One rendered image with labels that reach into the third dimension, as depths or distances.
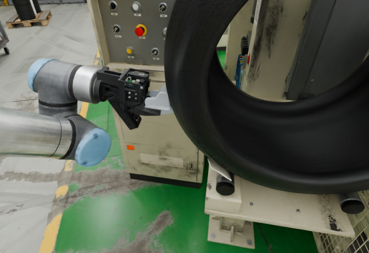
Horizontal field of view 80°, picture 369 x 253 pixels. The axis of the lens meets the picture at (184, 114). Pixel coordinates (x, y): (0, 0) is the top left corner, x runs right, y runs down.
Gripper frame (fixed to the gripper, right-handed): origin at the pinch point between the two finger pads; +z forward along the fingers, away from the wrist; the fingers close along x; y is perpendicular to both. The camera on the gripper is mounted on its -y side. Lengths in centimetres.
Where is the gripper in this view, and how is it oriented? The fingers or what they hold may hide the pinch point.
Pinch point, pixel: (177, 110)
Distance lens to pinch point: 55.6
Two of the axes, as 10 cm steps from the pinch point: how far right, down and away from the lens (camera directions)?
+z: 9.8, 2.0, -0.7
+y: 1.3, -8.0, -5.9
